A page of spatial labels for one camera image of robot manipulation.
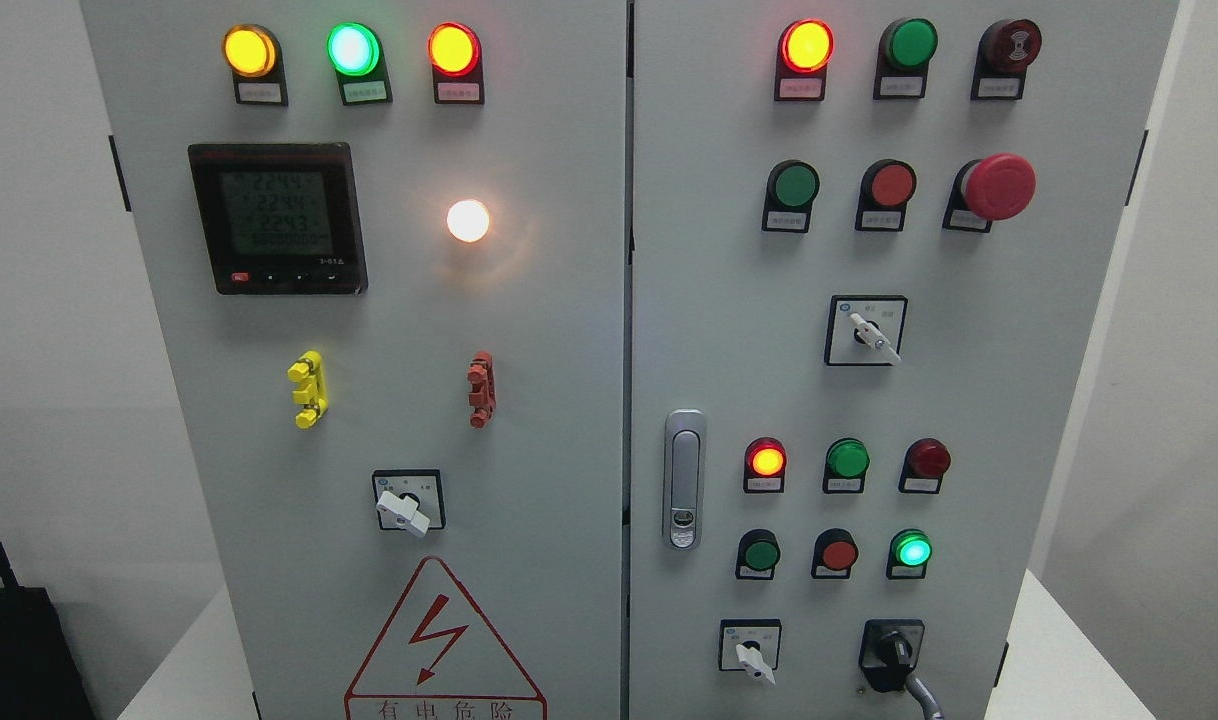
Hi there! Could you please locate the small green push button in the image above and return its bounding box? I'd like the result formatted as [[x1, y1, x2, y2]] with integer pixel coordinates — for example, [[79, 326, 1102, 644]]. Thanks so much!
[[734, 528, 781, 582]]

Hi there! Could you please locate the small red lamp left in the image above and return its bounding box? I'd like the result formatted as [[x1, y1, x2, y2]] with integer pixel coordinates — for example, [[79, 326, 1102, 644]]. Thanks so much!
[[743, 437, 787, 495]]

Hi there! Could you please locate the small green lamp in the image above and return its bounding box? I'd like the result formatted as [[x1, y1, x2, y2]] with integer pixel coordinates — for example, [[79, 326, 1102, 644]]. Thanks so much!
[[885, 528, 933, 580], [821, 437, 871, 495]]

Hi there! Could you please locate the small red lamp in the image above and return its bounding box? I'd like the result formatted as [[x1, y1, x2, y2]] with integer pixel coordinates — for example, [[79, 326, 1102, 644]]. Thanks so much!
[[743, 437, 787, 495], [900, 439, 952, 495]]

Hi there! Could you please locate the yellow indicator lamp top left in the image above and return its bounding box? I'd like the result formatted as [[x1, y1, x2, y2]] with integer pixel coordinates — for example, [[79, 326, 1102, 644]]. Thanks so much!
[[222, 24, 287, 106]]

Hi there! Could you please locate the red electric hazard sticker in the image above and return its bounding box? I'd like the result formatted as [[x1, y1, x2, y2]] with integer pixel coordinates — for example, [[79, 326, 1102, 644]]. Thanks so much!
[[343, 556, 548, 719]]

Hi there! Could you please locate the green push button upper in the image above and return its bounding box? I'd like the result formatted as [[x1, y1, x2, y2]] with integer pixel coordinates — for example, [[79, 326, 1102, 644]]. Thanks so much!
[[761, 160, 820, 234]]

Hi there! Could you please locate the black rotary knob switch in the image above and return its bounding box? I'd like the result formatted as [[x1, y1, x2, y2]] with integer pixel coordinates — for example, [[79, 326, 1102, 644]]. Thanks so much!
[[859, 619, 924, 693]]

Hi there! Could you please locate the red terminal connector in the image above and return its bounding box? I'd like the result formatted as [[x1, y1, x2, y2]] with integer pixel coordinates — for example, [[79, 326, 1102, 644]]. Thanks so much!
[[466, 351, 496, 429]]

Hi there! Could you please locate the white selector switch upper right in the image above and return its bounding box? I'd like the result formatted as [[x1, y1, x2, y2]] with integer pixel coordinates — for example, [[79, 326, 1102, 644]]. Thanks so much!
[[825, 295, 909, 365]]

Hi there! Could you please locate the grey left cabinet door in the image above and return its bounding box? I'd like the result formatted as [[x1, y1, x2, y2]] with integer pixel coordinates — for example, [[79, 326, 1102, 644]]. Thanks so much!
[[80, 1, 627, 719]]

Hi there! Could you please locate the grey right cabinet door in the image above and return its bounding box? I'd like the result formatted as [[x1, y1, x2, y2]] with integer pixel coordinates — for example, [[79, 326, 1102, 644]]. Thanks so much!
[[627, 1, 1179, 719]]

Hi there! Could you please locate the yellow terminal connector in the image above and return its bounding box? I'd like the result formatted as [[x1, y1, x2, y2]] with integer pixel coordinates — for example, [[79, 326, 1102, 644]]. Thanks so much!
[[286, 348, 329, 430]]

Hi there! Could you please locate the red lit lamp door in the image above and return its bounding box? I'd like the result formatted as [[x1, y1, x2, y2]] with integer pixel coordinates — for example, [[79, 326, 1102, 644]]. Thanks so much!
[[773, 18, 834, 102], [428, 22, 485, 105]]

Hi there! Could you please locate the small green lamp lower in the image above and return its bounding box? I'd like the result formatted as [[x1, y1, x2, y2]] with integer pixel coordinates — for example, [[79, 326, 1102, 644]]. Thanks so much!
[[885, 528, 933, 580]]

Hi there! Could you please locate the green lamp top right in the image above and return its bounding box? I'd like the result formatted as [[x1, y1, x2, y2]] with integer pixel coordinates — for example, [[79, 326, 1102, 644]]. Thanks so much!
[[873, 17, 939, 100]]

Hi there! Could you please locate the grey cabinet door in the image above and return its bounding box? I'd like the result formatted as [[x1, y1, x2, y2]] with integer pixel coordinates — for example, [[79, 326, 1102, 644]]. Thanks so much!
[[627, 1, 1179, 719], [80, 1, 627, 719]]

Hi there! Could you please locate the white selector switch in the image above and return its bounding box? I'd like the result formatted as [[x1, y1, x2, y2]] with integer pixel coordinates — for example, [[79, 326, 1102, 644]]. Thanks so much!
[[825, 295, 909, 365], [717, 619, 783, 687]]

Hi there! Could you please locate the red lit lamp left door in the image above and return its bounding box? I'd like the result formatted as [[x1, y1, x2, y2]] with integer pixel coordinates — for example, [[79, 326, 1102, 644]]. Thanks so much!
[[428, 22, 485, 105]]

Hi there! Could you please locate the small green lamp middle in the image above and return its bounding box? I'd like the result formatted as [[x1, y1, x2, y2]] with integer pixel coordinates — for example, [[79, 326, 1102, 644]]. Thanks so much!
[[821, 437, 871, 495]]

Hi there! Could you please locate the red lit lamp right door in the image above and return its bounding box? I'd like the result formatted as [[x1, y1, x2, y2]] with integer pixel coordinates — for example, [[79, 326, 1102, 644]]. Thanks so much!
[[773, 18, 834, 102]]

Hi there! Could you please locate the black digital power meter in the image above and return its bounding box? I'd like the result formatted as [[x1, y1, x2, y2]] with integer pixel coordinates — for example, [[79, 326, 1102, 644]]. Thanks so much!
[[188, 143, 368, 295]]

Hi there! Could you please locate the silver door handle lock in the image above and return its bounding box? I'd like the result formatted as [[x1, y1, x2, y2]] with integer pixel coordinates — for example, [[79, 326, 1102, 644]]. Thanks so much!
[[663, 409, 708, 549]]

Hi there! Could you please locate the black device with antenna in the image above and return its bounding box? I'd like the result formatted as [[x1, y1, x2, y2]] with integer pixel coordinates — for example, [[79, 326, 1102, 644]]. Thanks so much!
[[0, 541, 94, 719]]

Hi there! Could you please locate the small red push button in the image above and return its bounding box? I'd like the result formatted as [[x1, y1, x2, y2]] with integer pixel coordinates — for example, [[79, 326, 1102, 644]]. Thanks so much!
[[810, 528, 859, 580]]

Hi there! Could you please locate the white glowing lamp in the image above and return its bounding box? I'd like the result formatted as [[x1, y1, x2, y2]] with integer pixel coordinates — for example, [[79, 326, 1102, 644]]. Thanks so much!
[[446, 199, 491, 242]]

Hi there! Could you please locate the green lit indicator lamp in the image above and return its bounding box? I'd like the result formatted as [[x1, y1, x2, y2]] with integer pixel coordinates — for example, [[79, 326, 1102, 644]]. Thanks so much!
[[326, 19, 393, 106]]

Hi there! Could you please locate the white selector switch lower right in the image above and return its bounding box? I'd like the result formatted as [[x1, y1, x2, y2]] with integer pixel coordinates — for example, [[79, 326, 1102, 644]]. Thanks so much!
[[717, 619, 783, 687]]

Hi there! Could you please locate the white selector switch left door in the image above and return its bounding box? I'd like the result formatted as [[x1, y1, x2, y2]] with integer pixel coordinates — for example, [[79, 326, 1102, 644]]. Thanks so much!
[[371, 469, 446, 538]]

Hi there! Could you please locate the small red lamp right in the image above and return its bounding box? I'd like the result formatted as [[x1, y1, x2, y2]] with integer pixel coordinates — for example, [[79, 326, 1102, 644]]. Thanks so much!
[[900, 439, 952, 495]]

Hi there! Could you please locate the dark red buzzer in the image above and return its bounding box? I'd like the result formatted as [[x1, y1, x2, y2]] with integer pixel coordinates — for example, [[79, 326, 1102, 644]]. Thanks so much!
[[971, 19, 1043, 101]]

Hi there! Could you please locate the red emergency stop button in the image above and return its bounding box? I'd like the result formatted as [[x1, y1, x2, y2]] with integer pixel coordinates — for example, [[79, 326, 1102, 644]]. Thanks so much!
[[942, 152, 1037, 233]]

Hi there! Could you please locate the red push button upper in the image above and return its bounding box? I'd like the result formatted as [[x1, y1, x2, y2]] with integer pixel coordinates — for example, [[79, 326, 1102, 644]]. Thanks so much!
[[853, 158, 917, 231]]

